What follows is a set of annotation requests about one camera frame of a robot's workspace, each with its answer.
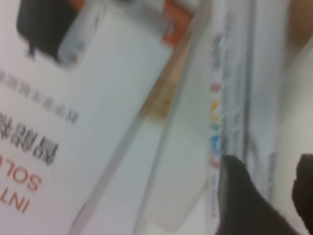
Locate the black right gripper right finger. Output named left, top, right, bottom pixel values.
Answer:
left=291, top=153, right=313, bottom=230

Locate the white Leador logistics brochure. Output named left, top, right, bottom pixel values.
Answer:
left=0, top=0, right=196, bottom=235

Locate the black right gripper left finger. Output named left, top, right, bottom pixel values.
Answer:
left=216, top=155, right=302, bottom=235

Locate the white marker with black cap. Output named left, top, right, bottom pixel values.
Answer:
left=244, top=0, right=291, bottom=204

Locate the AgileX brochure with wood picture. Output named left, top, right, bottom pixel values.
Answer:
left=70, top=0, right=313, bottom=235

